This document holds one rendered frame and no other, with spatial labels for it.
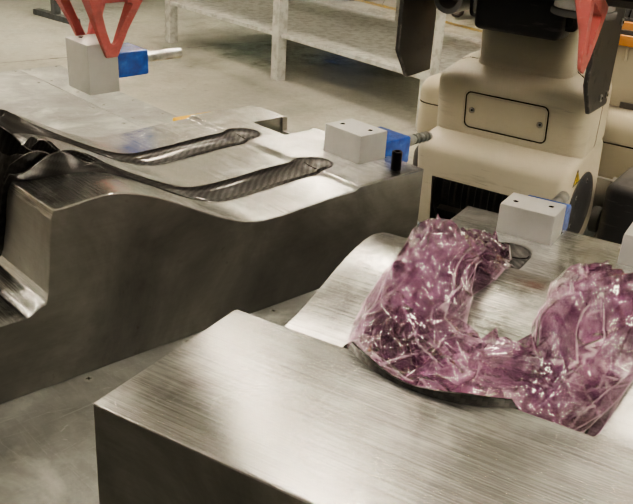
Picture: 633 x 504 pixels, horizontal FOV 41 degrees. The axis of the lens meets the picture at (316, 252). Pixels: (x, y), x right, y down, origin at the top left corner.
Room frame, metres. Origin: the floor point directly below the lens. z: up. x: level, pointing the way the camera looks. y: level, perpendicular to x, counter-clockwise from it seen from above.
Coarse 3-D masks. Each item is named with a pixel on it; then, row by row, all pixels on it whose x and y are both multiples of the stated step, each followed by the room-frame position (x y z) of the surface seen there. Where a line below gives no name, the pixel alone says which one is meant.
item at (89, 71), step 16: (80, 48) 0.91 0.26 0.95; (96, 48) 0.91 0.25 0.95; (128, 48) 0.95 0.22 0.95; (144, 48) 0.96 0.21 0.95; (176, 48) 1.00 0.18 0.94; (80, 64) 0.91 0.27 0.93; (96, 64) 0.90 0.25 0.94; (112, 64) 0.92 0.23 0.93; (128, 64) 0.93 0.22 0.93; (144, 64) 0.95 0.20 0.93; (80, 80) 0.91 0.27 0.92; (96, 80) 0.90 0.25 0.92; (112, 80) 0.92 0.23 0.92
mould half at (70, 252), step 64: (192, 128) 0.86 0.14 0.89; (256, 128) 0.86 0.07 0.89; (64, 192) 0.54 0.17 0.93; (128, 192) 0.55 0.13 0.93; (320, 192) 0.70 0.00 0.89; (384, 192) 0.73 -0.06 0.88; (0, 256) 0.56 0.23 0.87; (64, 256) 0.52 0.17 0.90; (128, 256) 0.55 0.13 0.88; (192, 256) 0.59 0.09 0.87; (256, 256) 0.63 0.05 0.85; (320, 256) 0.68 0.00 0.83; (0, 320) 0.49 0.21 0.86; (64, 320) 0.51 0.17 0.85; (128, 320) 0.55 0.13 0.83; (192, 320) 0.59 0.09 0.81; (0, 384) 0.48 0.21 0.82
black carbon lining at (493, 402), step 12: (516, 252) 0.67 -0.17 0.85; (528, 252) 0.67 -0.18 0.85; (516, 264) 0.65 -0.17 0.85; (348, 348) 0.40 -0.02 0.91; (360, 348) 0.39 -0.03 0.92; (360, 360) 0.39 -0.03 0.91; (372, 360) 0.38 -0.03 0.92; (384, 372) 0.37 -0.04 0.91; (408, 384) 0.36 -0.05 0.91; (432, 396) 0.36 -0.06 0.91; (444, 396) 0.36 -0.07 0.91; (456, 396) 0.35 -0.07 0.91; (468, 396) 0.35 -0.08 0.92; (480, 396) 0.35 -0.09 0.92; (516, 408) 0.35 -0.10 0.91
